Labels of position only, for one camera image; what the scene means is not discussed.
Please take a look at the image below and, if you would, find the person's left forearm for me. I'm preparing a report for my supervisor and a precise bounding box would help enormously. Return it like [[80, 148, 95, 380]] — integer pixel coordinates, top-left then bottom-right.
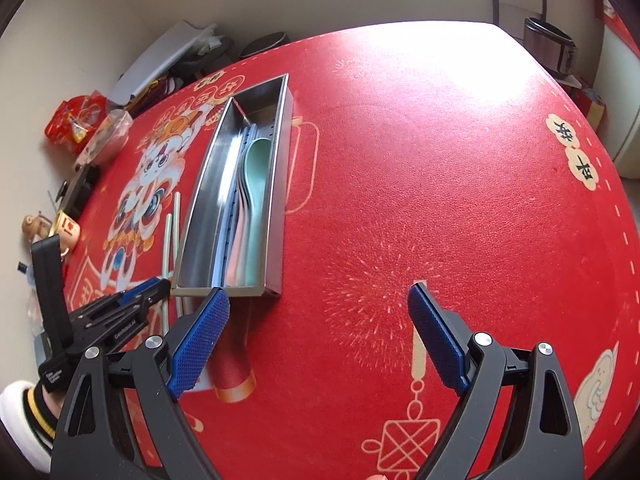
[[0, 380, 68, 480]]

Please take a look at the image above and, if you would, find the red printed table mat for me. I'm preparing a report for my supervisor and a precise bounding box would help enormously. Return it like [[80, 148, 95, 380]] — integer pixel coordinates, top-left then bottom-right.
[[65, 20, 640, 480]]

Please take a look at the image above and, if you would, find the green spoon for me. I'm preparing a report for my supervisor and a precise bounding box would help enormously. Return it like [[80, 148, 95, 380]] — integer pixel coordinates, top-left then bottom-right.
[[239, 138, 274, 287]]

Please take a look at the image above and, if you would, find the green chopstick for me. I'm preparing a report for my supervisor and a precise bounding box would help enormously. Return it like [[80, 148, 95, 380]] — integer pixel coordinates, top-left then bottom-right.
[[160, 214, 174, 334]]

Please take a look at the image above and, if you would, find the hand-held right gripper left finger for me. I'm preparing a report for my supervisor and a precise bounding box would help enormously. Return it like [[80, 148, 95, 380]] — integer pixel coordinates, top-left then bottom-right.
[[50, 286, 231, 480]]

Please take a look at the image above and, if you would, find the small dark appliance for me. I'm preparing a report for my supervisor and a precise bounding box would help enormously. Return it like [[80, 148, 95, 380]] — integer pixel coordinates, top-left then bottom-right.
[[54, 164, 102, 219]]

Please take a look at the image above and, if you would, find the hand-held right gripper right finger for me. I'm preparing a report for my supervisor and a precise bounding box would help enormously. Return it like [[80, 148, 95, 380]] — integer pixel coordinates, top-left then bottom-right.
[[407, 282, 586, 480]]

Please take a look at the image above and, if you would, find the pink spoon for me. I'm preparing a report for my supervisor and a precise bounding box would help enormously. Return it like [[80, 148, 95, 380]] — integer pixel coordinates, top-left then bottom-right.
[[226, 205, 248, 287]]

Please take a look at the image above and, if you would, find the stainless steel utensil tray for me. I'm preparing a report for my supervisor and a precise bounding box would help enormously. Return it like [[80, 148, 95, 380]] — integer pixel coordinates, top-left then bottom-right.
[[171, 73, 294, 299]]

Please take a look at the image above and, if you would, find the blue chopstick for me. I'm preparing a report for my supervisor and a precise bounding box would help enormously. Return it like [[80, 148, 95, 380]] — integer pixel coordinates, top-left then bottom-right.
[[218, 124, 259, 261], [212, 125, 253, 287]]

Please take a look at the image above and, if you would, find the white plastic lid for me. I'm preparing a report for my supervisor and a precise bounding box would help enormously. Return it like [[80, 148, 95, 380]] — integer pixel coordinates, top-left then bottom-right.
[[107, 20, 219, 106]]

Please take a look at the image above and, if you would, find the clear plastic bottle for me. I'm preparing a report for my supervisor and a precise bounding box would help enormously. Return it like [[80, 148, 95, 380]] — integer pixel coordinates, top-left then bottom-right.
[[18, 260, 51, 341]]

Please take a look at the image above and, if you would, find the black storage bin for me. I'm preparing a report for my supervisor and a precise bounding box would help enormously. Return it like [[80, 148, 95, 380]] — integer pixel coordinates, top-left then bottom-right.
[[174, 35, 237, 82]]

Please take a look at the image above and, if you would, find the red snack bag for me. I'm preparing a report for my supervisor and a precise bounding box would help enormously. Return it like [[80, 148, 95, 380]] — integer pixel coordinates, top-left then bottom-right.
[[44, 94, 109, 157]]

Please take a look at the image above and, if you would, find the white refrigerator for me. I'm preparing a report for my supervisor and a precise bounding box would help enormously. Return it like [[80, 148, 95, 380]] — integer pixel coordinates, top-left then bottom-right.
[[594, 25, 640, 182]]

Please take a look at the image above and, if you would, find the red gift box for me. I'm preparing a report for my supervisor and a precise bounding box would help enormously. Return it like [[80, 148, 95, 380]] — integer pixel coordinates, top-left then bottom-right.
[[569, 87, 609, 134]]

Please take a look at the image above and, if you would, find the steel pressure cooker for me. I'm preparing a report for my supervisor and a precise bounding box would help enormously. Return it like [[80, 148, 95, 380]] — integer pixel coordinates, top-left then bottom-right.
[[523, 17, 577, 79]]

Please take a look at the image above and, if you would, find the brown bear figurine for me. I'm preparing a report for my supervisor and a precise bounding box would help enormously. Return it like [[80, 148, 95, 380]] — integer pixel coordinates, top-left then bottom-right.
[[21, 210, 82, 254]]

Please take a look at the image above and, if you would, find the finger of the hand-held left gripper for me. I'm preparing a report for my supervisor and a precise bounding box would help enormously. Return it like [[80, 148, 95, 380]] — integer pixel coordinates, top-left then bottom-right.
[[131, 294, 170, 317], [120, 278, 174, 306]]

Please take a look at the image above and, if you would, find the red printed cloth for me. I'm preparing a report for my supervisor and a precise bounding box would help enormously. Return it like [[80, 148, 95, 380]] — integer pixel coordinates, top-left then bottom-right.
[[596, 0, 632, 32]]

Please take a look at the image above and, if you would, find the bowl with plastic wrap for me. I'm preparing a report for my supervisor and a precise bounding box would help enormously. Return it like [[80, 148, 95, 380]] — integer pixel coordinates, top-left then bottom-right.
[[79, 109, 135, 167]]

